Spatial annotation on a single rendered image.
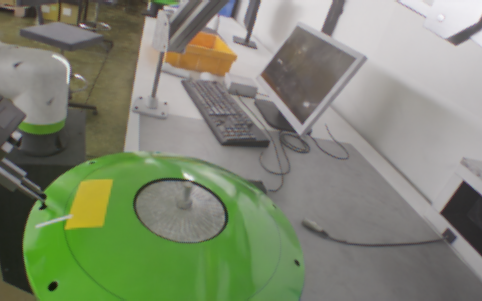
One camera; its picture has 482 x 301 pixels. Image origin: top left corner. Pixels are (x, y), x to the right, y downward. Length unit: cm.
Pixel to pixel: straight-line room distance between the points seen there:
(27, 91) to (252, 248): 66
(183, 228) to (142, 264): 6
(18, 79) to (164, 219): 59
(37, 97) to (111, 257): 60
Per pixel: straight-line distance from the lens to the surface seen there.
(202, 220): 35
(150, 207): 35
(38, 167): 91
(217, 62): 143
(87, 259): 31
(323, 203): 81
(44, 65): 83
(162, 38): 87
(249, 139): 90
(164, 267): 30
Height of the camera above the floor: 132
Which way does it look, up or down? 27 degrees down
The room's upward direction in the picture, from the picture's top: 20 degrees clockwise
